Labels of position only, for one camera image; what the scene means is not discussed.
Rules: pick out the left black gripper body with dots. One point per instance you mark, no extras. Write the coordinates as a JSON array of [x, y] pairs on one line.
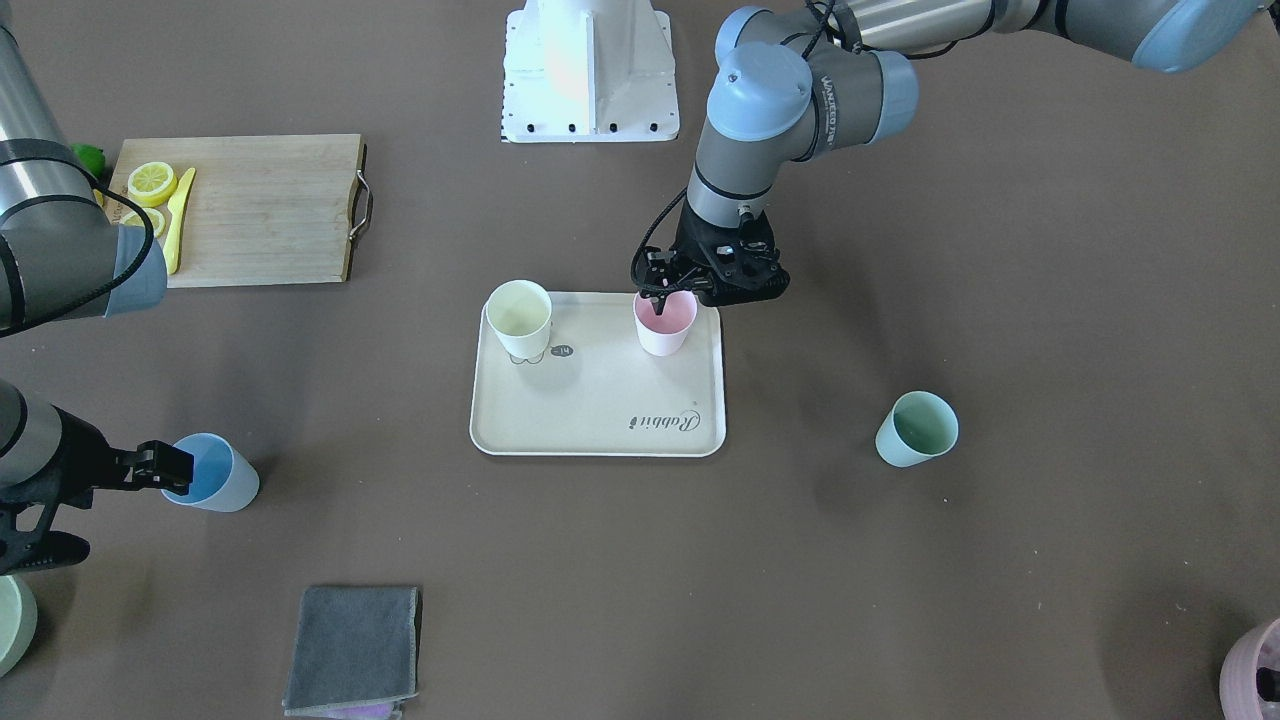
[[691, 253]]

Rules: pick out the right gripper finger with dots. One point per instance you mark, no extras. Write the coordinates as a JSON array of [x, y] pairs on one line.
[[157, 465]]

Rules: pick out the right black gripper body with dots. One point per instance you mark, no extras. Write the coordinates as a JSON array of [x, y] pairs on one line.
[[82, 459]]

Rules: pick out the pink plastic cup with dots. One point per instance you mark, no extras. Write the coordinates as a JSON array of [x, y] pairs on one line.
[[663, 334]]

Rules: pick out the blue plastic cup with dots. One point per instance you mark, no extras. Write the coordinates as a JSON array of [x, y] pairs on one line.
[[223, 479]]

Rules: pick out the cream yellow plastic cup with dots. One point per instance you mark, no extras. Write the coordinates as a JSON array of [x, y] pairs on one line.
[[520, 313]]

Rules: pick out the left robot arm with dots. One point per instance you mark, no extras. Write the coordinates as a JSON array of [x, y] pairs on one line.
[[794, 86]]

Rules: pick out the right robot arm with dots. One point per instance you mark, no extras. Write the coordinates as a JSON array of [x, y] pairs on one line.
[[62, 259]]

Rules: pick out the cream rabbit tray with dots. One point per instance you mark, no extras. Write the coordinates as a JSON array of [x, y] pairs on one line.
[[597, 392]]

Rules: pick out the green bowl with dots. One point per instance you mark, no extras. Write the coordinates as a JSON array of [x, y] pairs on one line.
[[19, 616]]

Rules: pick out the lower lemon half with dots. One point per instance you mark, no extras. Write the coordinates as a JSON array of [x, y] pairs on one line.
[[139, 219]]

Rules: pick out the lemon half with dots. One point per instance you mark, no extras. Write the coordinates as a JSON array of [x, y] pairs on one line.
[[139, 219], [151, 184]]

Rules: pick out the green plastic cup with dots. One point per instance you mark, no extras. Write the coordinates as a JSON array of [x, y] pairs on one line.
[[919, 427]]

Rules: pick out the yellow plastic knife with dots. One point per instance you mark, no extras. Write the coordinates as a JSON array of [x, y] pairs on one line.
[[176, 206]]

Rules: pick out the grey folded cloth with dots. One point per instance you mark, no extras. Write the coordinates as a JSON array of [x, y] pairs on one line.
[[355, 652]]

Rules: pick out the upper lemon half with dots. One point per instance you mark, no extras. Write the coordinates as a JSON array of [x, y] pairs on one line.
[[151, 184]]

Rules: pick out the wooden cutting board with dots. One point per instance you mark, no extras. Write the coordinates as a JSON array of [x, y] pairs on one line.
[[284, 209]]

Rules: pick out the green lime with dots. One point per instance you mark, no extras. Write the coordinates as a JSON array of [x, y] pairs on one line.
[[92, 158]]

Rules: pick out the pink bowl with ice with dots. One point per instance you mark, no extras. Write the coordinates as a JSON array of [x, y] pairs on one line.
[[1248, 678]]

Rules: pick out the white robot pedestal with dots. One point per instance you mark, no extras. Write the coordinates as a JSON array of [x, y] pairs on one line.
[[589, 72]]

